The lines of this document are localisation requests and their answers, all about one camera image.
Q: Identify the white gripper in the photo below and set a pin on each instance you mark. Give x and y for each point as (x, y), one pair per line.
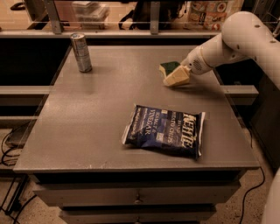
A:
(194, 63)

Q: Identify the green and yellow sponge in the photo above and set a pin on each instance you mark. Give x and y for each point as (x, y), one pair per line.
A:
(167, 67)

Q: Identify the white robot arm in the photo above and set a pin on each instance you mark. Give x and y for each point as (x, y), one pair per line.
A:
(242, 36)

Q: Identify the blue Kettle chips bag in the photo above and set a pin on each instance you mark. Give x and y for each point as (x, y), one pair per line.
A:
(166, 130)

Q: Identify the printed shopping bag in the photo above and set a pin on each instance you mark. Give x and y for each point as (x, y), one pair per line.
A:
(210, 15)

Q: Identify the black backpack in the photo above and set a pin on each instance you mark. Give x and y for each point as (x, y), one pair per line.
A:
(147, 13)

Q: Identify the silver drink can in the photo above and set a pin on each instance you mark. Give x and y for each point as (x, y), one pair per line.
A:
(81, 52)

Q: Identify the clear plastic container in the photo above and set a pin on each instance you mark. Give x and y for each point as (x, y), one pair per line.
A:
(90, 15)

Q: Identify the grey cabinet upper drawer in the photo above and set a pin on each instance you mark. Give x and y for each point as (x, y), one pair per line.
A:
(135, 194)

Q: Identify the grey cabinet drawer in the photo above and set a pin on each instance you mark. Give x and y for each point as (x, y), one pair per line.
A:
(138, 215)
(135, 194)

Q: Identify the grey cabinet lower drawer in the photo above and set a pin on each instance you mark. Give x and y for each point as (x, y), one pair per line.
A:
(138, 215)

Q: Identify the metal railing frame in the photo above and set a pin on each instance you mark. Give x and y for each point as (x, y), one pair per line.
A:
(55, 18)

